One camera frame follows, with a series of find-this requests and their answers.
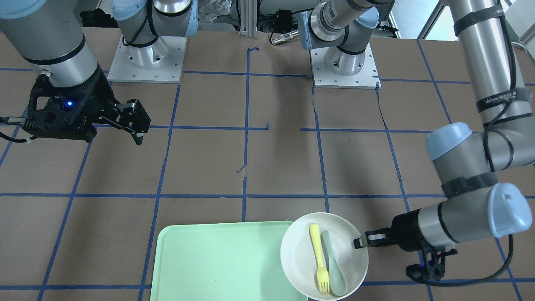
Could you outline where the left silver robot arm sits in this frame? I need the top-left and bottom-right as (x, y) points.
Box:
(290, 18), (534, 253)

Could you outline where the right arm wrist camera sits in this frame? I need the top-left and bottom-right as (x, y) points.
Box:
(22, 95), (96, 143)

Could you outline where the sage green plastic spoon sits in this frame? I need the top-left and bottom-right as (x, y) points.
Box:
(321, 230), (346, 296)

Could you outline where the aluminium frame post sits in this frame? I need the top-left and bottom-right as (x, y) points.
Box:
(237, 0), (260, 39)

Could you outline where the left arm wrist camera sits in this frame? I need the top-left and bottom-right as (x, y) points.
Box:
(405, 247), (458, 287)

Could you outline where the cream round plate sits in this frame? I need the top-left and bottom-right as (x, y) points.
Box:
(280, 213), (369, 301)

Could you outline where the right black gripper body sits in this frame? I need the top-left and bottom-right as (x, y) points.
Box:
(22, 67), (119, 142)

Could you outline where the light green tray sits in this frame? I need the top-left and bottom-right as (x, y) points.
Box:
(150, 221), (308, 301)

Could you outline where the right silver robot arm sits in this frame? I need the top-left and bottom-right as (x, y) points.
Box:
(1, 0), (199, 145)

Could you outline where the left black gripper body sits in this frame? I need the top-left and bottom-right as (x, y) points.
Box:
(389, 211), (430, 252)

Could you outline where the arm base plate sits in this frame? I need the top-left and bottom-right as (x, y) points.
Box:
(107, 36), (187, 84)
(309, 44), (382, 89)

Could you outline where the yellow plastic fork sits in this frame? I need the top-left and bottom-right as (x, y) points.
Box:
(309, 223), (330, 295)

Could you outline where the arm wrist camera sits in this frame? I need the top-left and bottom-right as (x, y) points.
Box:
(405, 247), (458, 287)
(22, 95), (96, 143)

